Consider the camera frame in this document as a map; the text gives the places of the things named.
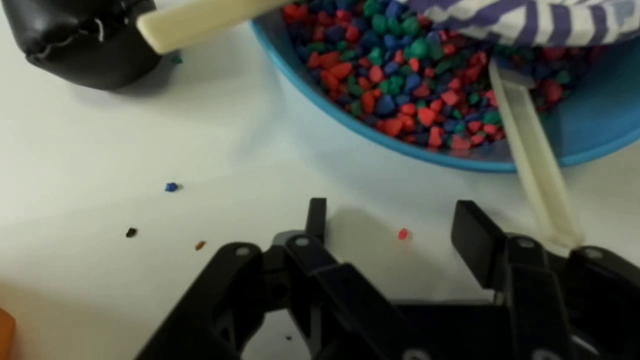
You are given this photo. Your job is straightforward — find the small black bean bag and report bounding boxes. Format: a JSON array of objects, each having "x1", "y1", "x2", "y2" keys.
[{"x1": 1, "y1": 0, "x2": 159, "y2": 90}]

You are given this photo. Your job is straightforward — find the red crumb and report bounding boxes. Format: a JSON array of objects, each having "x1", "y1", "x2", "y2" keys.
[{"x1": 396, "y1": 229, "x2": 410, "y2": 243}]

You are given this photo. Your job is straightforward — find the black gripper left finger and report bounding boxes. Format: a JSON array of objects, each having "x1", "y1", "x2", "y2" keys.
[{"x1": 134, "y1": 199, "x2": 427, "y2": 360}]

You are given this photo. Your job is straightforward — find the blue bowl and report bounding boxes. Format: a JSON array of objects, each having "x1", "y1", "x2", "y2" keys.
[{"x1": 251, "y1": 0, "x2": 640, "y2": 172}]

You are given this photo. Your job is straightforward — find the cream plastic spoon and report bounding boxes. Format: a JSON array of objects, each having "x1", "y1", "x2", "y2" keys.
[{"x1": 488, "y1": 61, "x2": 585, "y2": 249}]

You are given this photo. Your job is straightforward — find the cream plastic stick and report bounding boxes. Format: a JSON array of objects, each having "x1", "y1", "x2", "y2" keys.
[{"x1": 135, "y1": 0, "x2": 291, "y2": 54}]

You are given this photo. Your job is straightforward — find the black crumb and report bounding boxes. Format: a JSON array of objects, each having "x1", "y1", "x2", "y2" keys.
[{"x1": 125, "y1": 229, "x2": 138, "y2": 239}]

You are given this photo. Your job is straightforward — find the patterned paper bowl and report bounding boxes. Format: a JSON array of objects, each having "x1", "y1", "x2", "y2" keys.
[{"x1": 401, "y1": 0, "x2": 640, "y2": 46}]

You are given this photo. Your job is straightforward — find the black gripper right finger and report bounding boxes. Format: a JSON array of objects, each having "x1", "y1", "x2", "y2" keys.
[{"x1": 452, "y1": 200, "x2": 640, "y2": 360}]

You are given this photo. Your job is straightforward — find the colored gravel crumbs in bowl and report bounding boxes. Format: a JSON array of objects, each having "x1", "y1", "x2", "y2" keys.
[{"x1": 279, "y1": 0, "x2": 596, "y2": 152}]

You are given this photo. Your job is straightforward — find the blue crumb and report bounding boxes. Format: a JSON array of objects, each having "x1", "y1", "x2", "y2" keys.
[{"x1": 164, "y1": 183, "x2": 180, "y2": 194}]

